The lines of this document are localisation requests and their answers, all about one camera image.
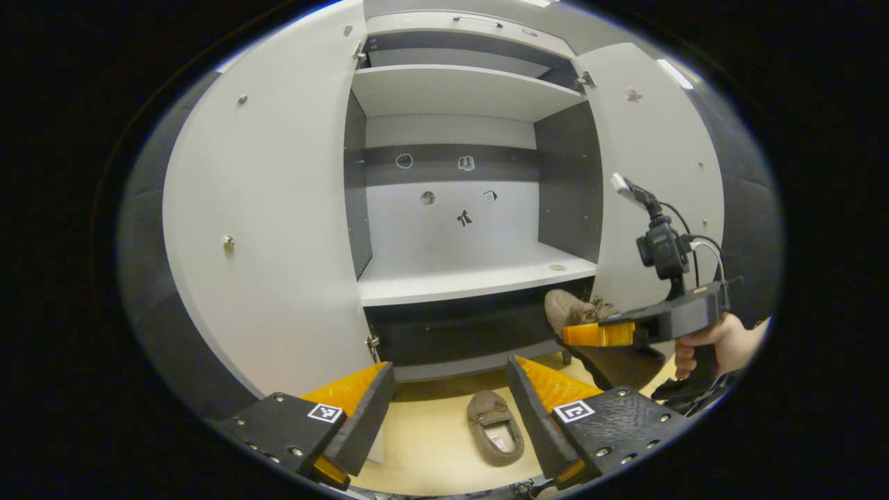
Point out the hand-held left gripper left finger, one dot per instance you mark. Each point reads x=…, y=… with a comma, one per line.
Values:
x=364, y=417

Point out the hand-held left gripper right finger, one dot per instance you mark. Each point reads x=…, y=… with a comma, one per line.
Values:
x=535, y=417

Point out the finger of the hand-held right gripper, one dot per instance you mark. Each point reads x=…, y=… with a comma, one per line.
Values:
x=597, y=335

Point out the brown fuzzy slipper shoe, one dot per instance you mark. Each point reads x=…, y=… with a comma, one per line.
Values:
x=566, y=309
x=494, y=417

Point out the grey shoe cabinet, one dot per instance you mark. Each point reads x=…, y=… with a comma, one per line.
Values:
x=472, y=278

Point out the metal door hinge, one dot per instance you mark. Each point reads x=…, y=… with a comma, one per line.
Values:
x=374, y=347
x=359, y=51
x=585, y=79

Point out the grey cabinet drawer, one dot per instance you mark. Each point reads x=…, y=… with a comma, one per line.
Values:
x=479, y=35

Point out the black backdrop cloth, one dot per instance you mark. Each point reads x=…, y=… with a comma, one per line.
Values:
x=750, y=222
x=149, y=278

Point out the ceiling light panel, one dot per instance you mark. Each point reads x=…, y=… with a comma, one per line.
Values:
x=675, y=73

